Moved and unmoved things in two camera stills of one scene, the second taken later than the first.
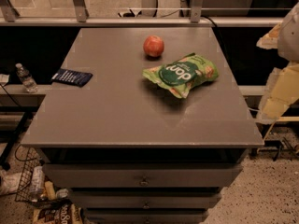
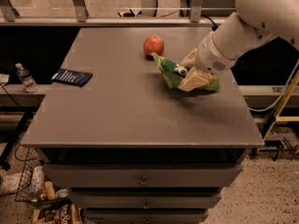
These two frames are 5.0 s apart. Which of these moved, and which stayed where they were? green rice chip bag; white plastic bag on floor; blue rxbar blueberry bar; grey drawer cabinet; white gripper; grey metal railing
Moved: green rice chip bag; white gripper
Stayed: white plastic bag on floor; grey drawer cabinet; grey metal railing; blue rxbar blueberry bar
